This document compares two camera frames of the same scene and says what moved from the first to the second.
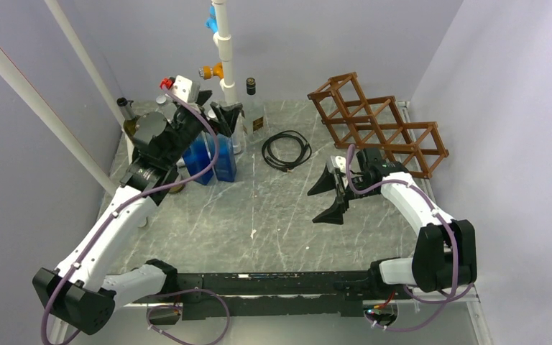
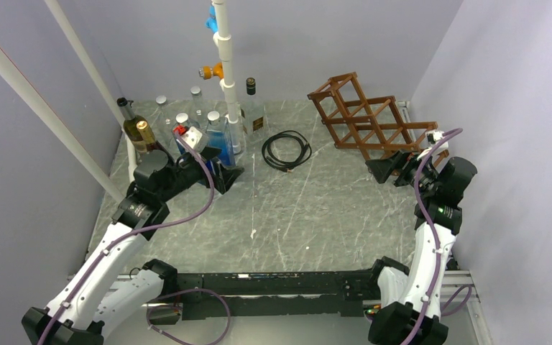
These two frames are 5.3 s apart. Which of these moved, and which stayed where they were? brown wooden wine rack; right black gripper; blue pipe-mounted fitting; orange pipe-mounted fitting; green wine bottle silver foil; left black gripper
Moved: right black gripper; left black gripper
Stayed: blue pipe-mounted fitting; orange pipe-mounted fitting; brown wooden wine rack; green wine bottle silver foil
